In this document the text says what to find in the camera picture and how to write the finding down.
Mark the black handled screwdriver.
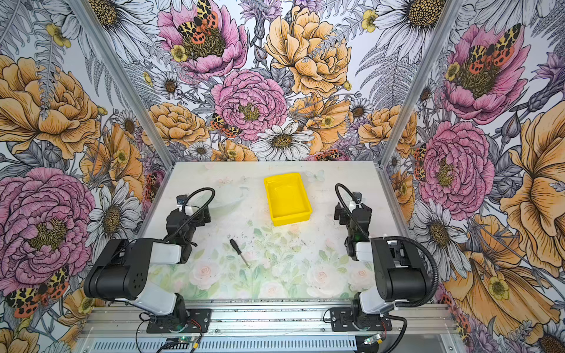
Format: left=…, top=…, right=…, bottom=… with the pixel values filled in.
left=229, top=238, right=250, bottom=269

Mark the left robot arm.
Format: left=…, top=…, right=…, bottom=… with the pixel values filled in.
left=83, top=187, right=216, bottom=332

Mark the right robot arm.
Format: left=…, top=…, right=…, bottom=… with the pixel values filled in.
left=330, top=191, right=439, bottom=332

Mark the yellow plastic bin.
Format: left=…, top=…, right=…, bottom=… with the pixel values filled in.
left=263, top=173, right=313, bottom=227

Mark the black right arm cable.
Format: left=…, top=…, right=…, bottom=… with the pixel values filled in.
left=334, top=182, right=440, bottom=353

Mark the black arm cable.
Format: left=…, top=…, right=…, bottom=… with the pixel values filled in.
left=162, top=187, right=216, bottom=243
left=334, top=182, right=440, bottom=353

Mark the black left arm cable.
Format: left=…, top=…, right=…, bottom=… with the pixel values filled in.
left=162, top=187, right=216, bottom=243

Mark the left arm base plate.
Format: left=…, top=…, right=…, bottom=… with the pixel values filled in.
left=146, top=309, right=212, bottom=334

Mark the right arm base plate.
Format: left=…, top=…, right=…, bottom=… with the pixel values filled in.
left=323, top=307, right=392, bottom=332

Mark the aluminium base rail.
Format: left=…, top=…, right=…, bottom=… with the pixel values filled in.
left=75, top=299, right=464, bottom=352

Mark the left aluminium frame post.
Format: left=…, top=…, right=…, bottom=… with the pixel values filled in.
left=65, top=0, right=177, bottom=169

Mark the aluminium frame post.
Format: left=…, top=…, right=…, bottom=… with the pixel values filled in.
left=65, top=0, right=177, bottom=169
left=379, top=0, right=463, bottom=169

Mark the right aluminium frame post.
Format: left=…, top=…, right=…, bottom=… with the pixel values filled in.
left=379, top=0, right=463, bottom=169

